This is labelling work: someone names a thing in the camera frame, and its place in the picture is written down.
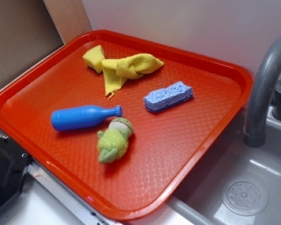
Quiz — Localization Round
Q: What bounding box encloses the blue sponge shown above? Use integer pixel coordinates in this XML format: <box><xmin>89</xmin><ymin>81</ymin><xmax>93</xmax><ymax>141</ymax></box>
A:
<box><xmin>143</xmin><ymin>81</ymin><xmax>194</xmax><ymax>113</ymax></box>

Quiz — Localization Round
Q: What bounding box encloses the blue plastic bottle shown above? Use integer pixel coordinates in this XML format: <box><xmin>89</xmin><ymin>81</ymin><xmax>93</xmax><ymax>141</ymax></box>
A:
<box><xmin>51</xmin><ymin>105</ymin><xmax>123</xmax><ymax>131</ymax></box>

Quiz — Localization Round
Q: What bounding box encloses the yellow cloth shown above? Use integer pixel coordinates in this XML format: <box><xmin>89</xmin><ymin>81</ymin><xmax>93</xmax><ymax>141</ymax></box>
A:
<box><xmin>102</xmin><ymin>53</ymin><xmax>164</xmax><ymax>98</ymax></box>

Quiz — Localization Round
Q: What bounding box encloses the wooden board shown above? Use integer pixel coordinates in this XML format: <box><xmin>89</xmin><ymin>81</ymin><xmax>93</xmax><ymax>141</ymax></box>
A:
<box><xmin>44</xmin><ymin>0</ymin><xmax>92</xmax><ymax>44</ymax></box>

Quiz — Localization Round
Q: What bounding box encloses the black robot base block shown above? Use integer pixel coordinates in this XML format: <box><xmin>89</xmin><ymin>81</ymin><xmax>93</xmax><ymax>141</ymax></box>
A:
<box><xmin>0</xmin><ymin>136</ymin><xmax>31</xmax><ymax>211</ymax></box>

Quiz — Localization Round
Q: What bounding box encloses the grey toy sink basin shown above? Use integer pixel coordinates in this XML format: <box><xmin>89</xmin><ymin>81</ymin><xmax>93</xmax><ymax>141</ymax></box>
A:
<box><xmin>168</xmin><ymin>111</ymin><xmax>281</xmax><ymax>225</ymax></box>

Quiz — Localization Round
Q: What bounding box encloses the red plastic tray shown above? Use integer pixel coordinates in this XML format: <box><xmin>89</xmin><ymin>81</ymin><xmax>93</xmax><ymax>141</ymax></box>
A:
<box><xmin>0</xmin><ymin>30</ymin><xmax>253</xmax><ymax>221</ymax></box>

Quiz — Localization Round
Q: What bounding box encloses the sink drain strainer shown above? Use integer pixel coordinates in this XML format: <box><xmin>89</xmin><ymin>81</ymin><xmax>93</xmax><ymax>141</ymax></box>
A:
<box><xmin>221</xmin><ymin>178</ymin><xmax>269</xmax><ymax>216</ymax></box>

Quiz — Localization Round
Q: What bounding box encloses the green plush toy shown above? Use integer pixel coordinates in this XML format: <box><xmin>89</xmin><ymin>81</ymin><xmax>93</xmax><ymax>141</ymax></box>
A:
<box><xmin>97</xmin><ymin>117</ymin><xmax>134</xmax><ymax>164</ymax></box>

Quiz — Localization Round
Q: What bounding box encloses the yellow sponge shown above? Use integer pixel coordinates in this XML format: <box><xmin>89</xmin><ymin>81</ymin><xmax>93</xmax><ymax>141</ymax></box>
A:
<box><xmin>82</xmin><ymin>45</ymin><xmax>105</xmax><ymax>74</ymax></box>

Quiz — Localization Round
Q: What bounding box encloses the grey faucet spout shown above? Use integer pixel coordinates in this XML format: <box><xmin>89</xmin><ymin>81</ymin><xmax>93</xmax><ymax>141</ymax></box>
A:
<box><xmin>244</xmin><ymin>37</ymin><xmax>281</xmax><ymax>147</ymax></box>

